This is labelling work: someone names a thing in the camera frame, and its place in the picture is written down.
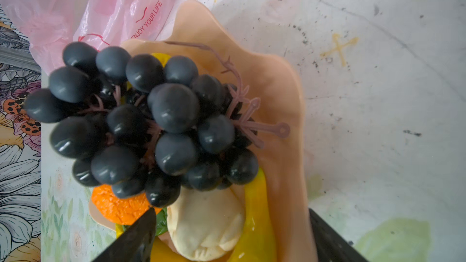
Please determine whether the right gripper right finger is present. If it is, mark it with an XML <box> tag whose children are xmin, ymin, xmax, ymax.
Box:
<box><xmin>309</xmin><ymin>209</ymin><xmax>368</xmax><ymax>262</ymax></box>

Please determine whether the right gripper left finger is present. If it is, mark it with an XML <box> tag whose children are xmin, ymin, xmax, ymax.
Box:
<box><xmin>93</xmin><ymin>208</ymin><xmax>157</xmax><ymax>262</ymax></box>

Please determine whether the green avocado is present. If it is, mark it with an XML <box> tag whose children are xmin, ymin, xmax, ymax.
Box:
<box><xmin>155</xmin><ymin>207</ymin><xmax>168</xmax><ymax>236</ymax></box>

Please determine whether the orange fruit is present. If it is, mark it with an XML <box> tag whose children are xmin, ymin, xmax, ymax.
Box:
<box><xmin>91</xmin><ymin>185</ymin><xmax>162</xmax><ymax>226</ymax></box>

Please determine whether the white garlic bulb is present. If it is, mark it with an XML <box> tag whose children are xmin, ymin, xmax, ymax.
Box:
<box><xmin>167</xmin><ymin>188</ymin><xmax>245</xmax><ymax>262</ymax></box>

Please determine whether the yellow banana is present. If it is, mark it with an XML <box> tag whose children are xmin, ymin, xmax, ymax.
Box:
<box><xmin>115</xmin><ymin>167</ymin><xmax>278</xmax><ymax>262</ymax></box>

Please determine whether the black grape bunch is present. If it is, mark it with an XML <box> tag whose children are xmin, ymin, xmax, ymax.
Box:
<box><xmin>22</xmin><ymin>42</ymin><xmax>290</xmax><ymax>208</ymax></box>

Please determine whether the yellow lemon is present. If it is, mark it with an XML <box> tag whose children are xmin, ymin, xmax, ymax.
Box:
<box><xmin>151</xmin><ymin>53</ymin><xmax>172</xmax><ymax>67</ymax></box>

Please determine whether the pink scalloped bowl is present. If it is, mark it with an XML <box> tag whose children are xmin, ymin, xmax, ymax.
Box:
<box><xmin>89</xmin><ymin>0</ymin><xmax>319</xmax><ymax>262</ymax></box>

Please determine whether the pink plastic bag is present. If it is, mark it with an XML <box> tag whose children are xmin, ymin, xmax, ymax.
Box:
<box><xmin>1</xmin><ymin>0</ymin><xmax>175</xmax><ymax>74</ymax></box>

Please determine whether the left aluminium frame post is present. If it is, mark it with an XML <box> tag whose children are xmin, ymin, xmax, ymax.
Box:
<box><xmin>0</xmin><ymin>46</ymin><xmax>41</xmax><ymax>74</ymax></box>

